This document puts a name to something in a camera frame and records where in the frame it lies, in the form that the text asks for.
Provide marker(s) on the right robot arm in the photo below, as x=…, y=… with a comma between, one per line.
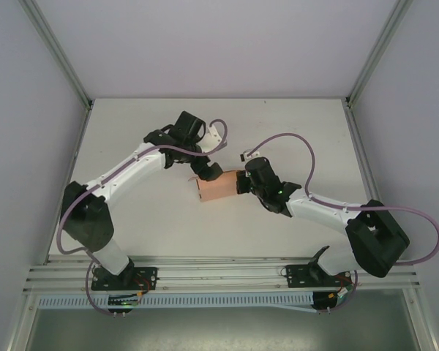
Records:
x=377, y=237

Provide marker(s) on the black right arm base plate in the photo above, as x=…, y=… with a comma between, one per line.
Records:
x=296, y=276

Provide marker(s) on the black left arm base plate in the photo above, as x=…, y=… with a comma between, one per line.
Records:
x=148, y=276

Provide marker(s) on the aluminium frame post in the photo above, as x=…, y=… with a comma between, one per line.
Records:
x=58, y=55
x=378, y=51

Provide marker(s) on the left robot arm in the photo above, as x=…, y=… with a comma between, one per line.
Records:
x=91, y=219

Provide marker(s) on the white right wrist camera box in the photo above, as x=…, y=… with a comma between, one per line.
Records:
x=246, y=155

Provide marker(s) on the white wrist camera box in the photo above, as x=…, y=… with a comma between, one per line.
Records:
x=210, y=137
x=246, y=155

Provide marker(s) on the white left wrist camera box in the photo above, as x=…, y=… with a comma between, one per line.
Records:
x=210, y=137

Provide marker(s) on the black controller board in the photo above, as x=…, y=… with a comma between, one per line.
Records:
x=327, y=301
x=122, y=302

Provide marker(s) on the aluminium side rail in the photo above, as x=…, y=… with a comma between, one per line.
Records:
x=73, y=175
x=358, y=146

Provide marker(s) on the pink paper box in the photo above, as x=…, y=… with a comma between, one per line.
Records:
x=216, y=186

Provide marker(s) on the aluminium rail beam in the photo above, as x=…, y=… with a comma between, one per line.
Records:
x=219, y=272

